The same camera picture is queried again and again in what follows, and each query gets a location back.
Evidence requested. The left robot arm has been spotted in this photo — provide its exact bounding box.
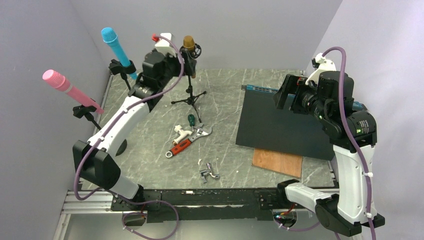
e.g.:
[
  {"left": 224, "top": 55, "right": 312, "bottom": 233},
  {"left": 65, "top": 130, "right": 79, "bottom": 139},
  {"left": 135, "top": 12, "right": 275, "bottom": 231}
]
[{"left": 72, "top": 47, "right": 202, "bottom": 210}]

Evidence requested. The small metal clamp part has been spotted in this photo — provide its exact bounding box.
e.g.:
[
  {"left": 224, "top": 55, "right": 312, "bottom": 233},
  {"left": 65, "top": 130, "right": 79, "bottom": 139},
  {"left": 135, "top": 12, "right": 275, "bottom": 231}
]
[{"left": 199, "top": 162, "right": 220, "bottom": 184}]

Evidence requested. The pink mic round-base stand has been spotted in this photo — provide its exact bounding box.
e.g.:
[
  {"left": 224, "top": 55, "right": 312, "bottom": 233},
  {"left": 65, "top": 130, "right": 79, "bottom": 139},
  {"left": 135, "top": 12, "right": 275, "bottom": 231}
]
[{"left": 72, "top": 104, "right": 128, "bottom": 157}]

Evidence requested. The white plastic faucet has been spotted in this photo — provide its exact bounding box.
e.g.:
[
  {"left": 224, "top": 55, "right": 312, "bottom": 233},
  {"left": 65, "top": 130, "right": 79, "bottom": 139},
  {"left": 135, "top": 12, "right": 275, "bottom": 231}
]
[{"left": 172, "top": 125, "right": 193, "bottom": 146}]

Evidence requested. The purple cable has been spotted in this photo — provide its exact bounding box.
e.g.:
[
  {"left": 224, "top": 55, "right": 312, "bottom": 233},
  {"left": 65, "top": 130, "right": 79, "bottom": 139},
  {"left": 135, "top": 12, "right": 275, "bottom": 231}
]
[
  {"left": 274, "top": 46, "right": 379, "bottom": 240},
  {"left": 73, "top": 34, "right": 186, "bottom": 240}
]

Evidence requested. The green handle screwdriver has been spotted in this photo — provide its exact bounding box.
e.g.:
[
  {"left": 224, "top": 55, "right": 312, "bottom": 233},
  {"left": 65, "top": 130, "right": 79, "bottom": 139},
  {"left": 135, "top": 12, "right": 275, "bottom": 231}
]
[{"left": 187, "top": 114, "right": 196, "bottom": 127}]

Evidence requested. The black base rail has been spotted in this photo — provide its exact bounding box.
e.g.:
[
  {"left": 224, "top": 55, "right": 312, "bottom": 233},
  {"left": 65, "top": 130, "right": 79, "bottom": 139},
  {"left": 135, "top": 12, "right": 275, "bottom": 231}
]
[{"left": 110, "top": 187, "right": 293, "bottom": 223}]

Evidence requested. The black tripod mic stand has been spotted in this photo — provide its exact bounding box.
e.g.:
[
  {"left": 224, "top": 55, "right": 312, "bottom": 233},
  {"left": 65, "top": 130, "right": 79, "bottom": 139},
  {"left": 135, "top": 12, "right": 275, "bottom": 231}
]
[{"left": 170, "top": 43, "right": 207, "bottom": 123}]

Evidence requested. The blue mic round-base stand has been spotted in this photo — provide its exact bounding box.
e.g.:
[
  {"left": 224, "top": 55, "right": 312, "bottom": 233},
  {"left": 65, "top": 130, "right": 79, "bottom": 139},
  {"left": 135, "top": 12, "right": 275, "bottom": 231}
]
[{"left": 108, "top": 59, "right": 136, "bottom": 90}]

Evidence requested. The black network switch box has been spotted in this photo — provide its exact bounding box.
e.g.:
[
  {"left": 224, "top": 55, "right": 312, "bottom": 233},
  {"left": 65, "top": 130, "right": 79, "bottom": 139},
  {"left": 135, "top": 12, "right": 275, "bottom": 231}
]
[{"left": 235, "top": 84, "right": 369, "bottom": 162}]

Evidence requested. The wooden board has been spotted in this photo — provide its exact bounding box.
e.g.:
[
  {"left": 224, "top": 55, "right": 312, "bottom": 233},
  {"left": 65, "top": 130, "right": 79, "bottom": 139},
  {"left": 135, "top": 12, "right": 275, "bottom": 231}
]
[{"left": 252, "top": 148, "right": 303, "bottom": 178}]

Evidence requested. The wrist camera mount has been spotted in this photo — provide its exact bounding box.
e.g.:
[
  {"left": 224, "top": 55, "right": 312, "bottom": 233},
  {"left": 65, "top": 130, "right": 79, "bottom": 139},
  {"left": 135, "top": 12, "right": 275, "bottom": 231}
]
[
  {"left": 151, "top": 32, "right": 177, "bottom": 57},
  {"left": 305, "top": 52, "right": 337, "bottom": 86}
]

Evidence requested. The blue microphone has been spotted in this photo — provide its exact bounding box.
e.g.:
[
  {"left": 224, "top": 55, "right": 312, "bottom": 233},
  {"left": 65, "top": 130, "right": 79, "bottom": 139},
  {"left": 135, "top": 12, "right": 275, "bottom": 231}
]
[{"left": 101, "top": 27, "right": 137, "bottom": 80}]

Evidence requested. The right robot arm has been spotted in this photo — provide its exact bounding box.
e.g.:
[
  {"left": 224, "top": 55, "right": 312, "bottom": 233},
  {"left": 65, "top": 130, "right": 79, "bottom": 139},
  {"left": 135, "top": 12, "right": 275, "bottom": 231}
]
[{"left": 273, "top": 71, "right": 385, "bottom": 237}]

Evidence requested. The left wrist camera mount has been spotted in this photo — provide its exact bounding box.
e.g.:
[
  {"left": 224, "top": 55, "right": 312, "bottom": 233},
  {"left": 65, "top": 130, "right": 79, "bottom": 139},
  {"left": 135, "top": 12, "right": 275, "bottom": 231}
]
[{"left": 151, "top": 32, "right": 177, "bottom": 57}]

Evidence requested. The pink microphone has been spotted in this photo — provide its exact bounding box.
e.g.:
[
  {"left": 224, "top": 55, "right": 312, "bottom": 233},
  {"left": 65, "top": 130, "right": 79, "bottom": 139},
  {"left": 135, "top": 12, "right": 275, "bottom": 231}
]
[{"left": 42, "top": 69, "right": 104, "bottom": 114}]

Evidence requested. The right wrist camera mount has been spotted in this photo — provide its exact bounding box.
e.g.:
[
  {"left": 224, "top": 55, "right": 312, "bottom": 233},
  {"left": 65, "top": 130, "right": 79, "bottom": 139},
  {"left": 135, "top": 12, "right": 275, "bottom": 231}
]
[{"left": 305, "top": 52, "right": 337, "bottom": 86}]

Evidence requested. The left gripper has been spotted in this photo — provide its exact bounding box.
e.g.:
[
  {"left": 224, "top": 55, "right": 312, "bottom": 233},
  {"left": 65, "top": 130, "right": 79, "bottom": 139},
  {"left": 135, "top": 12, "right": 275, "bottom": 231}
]
[{"left": 158, "top": 49, "right": 197, "bottom": 89}]

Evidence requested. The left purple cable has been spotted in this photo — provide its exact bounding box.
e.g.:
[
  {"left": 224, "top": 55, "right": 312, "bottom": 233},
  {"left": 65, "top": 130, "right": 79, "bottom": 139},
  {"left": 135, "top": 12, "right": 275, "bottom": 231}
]
[{"left": 73, "top": 34, "right": 186, "bottom": 240}]

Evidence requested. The red handle adjustable wrench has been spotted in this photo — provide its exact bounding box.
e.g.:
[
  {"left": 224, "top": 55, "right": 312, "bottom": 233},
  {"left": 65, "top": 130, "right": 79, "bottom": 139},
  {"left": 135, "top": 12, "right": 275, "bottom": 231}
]
[{"left": 165, "top": 123, "right": 213, "bottom": 158}]

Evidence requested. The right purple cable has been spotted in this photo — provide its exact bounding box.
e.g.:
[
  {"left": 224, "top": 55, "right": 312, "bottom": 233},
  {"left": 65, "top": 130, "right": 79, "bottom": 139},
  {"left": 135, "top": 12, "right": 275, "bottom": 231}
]
[{"left": 274, "top": 46, "right": 379, "bottom": 240}]

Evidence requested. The gold microphone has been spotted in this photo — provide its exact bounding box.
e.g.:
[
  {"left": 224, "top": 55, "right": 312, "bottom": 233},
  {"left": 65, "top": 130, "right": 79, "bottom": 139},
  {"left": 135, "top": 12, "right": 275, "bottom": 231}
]
[{"left": 182, "top": 35, "right": 196, "bottom": 52}]

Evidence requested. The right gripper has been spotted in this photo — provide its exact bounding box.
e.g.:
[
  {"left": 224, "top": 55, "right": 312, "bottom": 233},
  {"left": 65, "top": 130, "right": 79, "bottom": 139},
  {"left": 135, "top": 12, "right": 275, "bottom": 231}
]
[{"left": 272, "top": 73, "right": 331, "bottom": 122}]

